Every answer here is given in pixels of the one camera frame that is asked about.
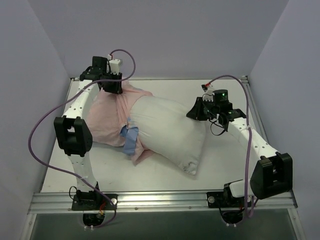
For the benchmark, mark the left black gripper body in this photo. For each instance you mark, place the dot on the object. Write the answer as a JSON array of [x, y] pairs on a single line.
[[111, 85]]

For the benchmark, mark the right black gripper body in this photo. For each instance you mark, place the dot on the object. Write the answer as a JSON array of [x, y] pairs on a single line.
[[196, 110]]

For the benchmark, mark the pink blue pillowcase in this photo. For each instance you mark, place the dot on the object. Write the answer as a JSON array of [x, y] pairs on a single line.
[[109, 121]]

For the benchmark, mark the white pillow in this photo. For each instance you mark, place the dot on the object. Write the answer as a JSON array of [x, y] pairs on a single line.
[[164, 129]]

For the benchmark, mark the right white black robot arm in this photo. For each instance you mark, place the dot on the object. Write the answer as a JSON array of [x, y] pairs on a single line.
[[273, 171]]

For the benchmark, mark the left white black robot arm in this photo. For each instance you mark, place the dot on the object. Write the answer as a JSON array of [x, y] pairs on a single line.
[[72, 132]]

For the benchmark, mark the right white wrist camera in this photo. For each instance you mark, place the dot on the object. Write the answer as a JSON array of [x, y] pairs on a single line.
[[208, 95]]

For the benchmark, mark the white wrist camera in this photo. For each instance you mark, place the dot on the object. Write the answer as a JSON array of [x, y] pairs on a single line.
[[208, 95], [113, 64]]

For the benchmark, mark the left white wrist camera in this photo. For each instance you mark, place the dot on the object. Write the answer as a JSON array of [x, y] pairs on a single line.
[[113, 64]]

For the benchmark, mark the aluminium right side rail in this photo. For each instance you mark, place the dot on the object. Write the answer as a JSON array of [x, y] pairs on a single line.
[[257, 120]]

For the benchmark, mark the aluminium rail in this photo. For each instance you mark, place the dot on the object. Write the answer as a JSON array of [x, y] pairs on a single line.
[[166, 215], [257, 120]]

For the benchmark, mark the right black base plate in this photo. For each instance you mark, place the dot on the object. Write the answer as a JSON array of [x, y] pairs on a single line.
[[219, 199]]

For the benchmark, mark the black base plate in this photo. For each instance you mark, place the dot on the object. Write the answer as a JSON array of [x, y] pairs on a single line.
[[219, 199], [89, 201]]

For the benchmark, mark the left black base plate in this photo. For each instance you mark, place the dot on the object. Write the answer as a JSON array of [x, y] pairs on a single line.
[[89, 201]]

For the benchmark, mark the aluminium front rail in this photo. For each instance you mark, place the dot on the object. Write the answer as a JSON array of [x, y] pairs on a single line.
[[166, 215]]

